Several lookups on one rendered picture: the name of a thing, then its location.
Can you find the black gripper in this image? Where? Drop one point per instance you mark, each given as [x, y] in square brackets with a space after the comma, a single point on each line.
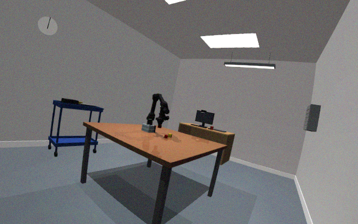
[159, 119]

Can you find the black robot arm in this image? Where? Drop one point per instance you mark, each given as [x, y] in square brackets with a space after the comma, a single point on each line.
[163, 109]

